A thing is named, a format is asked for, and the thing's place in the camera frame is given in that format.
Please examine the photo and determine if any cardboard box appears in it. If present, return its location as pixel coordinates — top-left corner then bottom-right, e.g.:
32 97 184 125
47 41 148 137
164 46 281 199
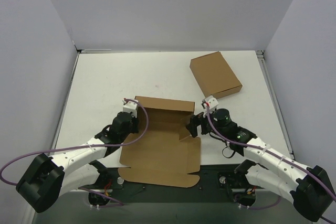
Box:
118 96 201 188
190 51 243 99

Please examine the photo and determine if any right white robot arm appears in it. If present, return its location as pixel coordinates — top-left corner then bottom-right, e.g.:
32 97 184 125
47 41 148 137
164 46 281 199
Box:
186 108 335 222

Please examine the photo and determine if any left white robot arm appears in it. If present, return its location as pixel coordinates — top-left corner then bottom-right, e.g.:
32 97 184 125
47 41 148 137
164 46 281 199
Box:
16 112 139 213

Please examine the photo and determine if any folded closed cardboard box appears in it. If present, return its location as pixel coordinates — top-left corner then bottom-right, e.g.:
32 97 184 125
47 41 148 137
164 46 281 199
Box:
190 51 243 99

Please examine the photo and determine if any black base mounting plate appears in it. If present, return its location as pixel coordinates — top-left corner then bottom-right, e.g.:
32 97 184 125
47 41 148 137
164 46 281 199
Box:
84 164 259 205

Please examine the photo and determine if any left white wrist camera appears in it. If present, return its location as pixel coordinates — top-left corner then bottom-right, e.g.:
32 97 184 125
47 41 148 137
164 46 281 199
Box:
122 99 139 118

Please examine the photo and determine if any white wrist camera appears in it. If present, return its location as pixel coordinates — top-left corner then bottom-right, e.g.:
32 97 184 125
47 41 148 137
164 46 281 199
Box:
201 95 219 113
122 99 139 118

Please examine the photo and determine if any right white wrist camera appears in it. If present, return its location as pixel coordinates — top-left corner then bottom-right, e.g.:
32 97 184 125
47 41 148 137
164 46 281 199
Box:
201 95 219 113

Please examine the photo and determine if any aluminium frame rail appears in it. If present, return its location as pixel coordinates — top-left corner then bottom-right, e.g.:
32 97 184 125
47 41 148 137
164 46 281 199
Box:
256 50 314 192

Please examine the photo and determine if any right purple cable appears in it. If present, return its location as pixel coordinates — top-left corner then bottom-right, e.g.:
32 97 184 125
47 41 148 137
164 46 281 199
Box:
206 104 336 223

